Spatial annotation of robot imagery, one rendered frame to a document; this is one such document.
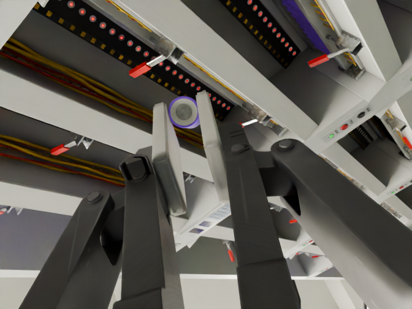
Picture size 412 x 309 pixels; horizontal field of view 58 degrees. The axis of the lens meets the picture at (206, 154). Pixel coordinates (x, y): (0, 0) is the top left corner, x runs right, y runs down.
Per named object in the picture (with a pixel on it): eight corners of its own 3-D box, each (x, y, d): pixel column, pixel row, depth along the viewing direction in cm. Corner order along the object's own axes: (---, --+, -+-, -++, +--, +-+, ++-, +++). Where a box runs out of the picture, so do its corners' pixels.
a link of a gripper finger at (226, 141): (230, 179, 14) (308, 159, 14) (216, 125, 18) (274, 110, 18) (238, 210, 15) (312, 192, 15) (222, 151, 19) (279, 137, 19)
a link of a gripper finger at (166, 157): (187, 214, 17) (171, 218, 17) (179, 145, 23) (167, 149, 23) (168, 157, 15) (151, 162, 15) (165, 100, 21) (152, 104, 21)
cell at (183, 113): (181, 131, 27) (172, 132, 21) (175, 106, 27) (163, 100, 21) (205, 124, 27) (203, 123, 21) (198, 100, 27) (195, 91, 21)
